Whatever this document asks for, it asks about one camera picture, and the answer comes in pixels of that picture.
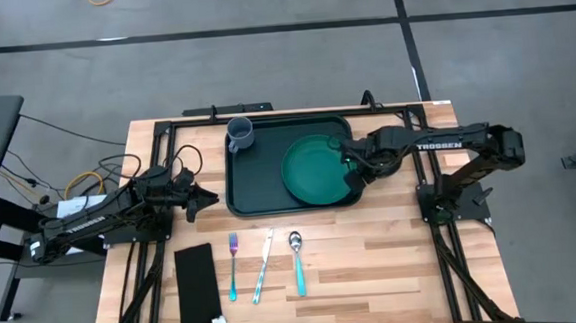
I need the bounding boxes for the white paper sheet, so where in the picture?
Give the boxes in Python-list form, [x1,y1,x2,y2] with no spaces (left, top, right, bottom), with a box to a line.
[54,193,113,257]

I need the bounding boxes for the grey mug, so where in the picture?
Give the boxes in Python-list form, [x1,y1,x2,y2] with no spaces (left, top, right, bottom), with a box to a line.
[224,114,257,155]

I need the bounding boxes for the black desk leg frame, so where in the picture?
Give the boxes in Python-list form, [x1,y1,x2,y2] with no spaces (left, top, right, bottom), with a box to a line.
[0,190,111,323]

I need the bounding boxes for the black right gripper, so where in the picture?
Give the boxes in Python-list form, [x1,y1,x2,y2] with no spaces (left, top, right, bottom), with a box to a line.
[326,131,389,197]

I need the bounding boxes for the black floor cable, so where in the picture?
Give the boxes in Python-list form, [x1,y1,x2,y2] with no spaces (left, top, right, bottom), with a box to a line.
[18,106,127,153]

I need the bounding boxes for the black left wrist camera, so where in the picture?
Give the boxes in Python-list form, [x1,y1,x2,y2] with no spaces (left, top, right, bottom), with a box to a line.
[170,165,196,188]

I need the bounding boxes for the black cloth napkin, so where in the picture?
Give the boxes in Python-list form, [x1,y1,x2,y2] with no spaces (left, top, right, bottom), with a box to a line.
[173,242,230,323]

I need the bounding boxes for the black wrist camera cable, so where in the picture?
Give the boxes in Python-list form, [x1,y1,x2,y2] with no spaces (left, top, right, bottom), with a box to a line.
[165,143,205,179]

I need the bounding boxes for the dark green plastic tray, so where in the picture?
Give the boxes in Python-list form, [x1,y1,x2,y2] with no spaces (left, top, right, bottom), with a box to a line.
[220,111,368,220]

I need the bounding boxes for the iridescent metal fork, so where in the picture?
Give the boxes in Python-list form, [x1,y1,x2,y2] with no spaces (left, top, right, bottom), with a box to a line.
[224,232,243,303]

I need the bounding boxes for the teal-handled metal spoon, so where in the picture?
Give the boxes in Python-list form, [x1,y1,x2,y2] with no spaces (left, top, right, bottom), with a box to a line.
[287,230,308,298]

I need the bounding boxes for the black metal table frame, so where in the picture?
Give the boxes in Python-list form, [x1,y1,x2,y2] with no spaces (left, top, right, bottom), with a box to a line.
[82,95,522,323]

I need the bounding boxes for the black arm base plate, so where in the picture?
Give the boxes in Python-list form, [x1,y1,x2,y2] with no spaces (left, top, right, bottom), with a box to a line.
[416,178,494,226]
[101,208,175,246]

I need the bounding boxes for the green plate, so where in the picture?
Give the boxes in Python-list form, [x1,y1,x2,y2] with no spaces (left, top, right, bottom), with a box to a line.
[278,131,367,209]

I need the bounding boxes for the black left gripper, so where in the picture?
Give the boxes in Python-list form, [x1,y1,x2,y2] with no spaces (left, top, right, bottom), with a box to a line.
[158,178,222,226]

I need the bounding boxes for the teal-handled table knife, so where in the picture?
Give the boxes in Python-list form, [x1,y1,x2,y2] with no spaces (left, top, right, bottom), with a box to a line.
[247,226,280,306]

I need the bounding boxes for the black power strip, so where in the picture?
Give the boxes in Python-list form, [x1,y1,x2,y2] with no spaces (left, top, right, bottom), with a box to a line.
[181,100,275,120]

